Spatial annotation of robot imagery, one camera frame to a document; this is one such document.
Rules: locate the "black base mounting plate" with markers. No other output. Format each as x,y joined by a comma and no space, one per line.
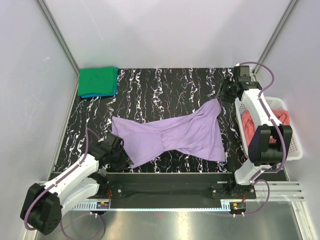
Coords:
145,178

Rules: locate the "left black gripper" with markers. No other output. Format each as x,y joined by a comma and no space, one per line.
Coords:
122,157

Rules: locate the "red t shirt in basket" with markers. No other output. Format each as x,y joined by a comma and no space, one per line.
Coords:
249,126

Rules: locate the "purple t shirt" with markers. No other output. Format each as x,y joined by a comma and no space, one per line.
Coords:
197,134

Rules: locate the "white plastic laundry basket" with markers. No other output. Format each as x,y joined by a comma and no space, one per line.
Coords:
292,145

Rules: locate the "white slotted cable duct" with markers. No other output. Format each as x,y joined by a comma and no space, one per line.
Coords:
100,206

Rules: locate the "aluminium frame rail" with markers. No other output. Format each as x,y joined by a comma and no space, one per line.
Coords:
272,190

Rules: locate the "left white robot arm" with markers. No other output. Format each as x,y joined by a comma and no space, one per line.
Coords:
46,204

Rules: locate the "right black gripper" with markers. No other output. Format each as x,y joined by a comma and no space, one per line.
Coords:
223,92

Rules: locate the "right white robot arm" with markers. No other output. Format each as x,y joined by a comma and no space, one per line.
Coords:
268,148

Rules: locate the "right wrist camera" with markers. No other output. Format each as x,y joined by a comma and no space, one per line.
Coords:
242,74

